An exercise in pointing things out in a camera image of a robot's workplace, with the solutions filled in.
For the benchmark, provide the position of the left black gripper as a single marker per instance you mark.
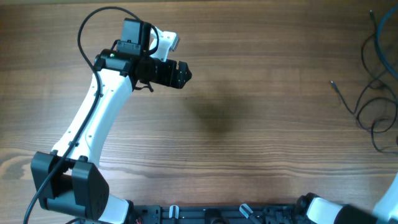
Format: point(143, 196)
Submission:
point(179, 75)

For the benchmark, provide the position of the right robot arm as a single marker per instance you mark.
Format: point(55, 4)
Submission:
point(322, 211)

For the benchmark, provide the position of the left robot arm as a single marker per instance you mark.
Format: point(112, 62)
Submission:
point(67, 179)

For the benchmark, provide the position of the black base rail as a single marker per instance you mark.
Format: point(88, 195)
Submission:
point(174, 214)

